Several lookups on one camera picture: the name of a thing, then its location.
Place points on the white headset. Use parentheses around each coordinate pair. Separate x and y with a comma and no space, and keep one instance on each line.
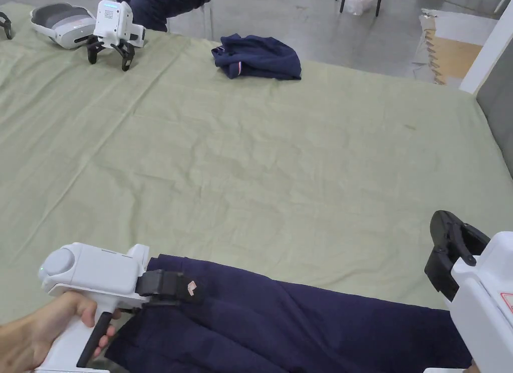
(64,24)

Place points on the grey padded headboard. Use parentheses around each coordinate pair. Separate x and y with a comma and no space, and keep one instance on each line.
(499,92)

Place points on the spare hand-held gripper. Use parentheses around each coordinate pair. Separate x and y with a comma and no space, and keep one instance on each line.
(116,26)
(5,26)

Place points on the bed with pale green sheet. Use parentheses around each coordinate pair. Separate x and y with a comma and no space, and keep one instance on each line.
(256,156)

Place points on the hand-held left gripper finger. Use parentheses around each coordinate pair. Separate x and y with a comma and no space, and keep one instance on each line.
(182,288)

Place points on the folded dark blue garment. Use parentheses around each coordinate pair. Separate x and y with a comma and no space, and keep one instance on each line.
(260,56)

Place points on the dark blue garment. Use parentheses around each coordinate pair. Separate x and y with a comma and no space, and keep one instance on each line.
(260,56)
(288,333)

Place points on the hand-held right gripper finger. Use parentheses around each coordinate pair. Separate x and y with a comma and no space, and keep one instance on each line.
(477,238)
(443,228)

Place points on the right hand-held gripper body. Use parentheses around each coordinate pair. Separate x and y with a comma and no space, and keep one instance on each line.
(487,292)

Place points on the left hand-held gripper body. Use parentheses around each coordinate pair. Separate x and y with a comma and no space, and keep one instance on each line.
(100,268)

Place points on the person's left hand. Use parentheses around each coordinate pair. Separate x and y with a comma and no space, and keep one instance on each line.
(36,333)

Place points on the flattened cardboard sheet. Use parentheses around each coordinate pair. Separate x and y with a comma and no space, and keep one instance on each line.
(449,48)

